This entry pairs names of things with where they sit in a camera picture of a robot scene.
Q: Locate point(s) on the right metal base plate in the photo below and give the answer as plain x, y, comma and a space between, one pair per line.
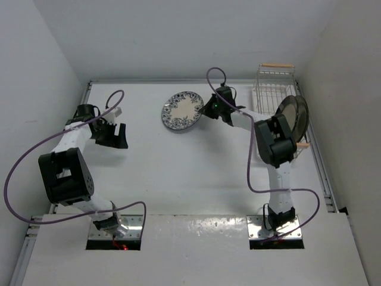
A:
257, 230

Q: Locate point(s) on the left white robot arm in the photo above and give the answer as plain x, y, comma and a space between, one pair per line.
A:
66, 176

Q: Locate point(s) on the dark rim patterned plate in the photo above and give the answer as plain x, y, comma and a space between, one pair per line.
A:
289, 108

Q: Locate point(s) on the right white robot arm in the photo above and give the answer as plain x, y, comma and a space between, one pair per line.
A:
272, 138

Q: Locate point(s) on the metallic rim cream plate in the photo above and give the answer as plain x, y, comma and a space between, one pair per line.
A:
302, 119

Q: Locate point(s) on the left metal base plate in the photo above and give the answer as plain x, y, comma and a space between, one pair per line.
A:
130, 229

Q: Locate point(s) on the metal base plate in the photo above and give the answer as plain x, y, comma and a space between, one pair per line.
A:
257, 230
130, 229

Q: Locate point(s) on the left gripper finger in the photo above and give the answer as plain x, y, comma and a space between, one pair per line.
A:
122, 132
118, 143

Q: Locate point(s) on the white wire dish rack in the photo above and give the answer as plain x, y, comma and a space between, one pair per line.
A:
281, 74

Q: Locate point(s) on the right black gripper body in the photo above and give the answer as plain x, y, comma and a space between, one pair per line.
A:
216, 109

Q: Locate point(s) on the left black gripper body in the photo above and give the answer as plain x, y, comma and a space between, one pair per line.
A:
105, 130

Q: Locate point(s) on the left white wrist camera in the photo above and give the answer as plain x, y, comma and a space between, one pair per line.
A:
112, 114

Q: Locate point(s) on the blue floral plate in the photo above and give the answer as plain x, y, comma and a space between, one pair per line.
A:
182, 110

